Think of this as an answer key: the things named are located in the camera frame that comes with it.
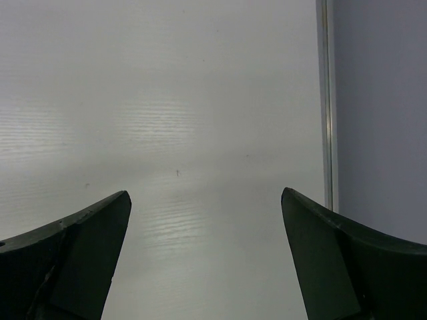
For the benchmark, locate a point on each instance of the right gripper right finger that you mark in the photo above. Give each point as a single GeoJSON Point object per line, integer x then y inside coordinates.
{"type": "Point", "coordinates": [347, 270]}

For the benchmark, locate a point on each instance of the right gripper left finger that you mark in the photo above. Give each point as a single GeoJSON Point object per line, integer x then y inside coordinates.
{"type": "Point", "coordinates": [64, 269]}

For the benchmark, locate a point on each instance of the aluminium table frame rail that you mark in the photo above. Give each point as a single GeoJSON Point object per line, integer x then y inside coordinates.
{"type": "Point", "coordinates": [325, 31]}

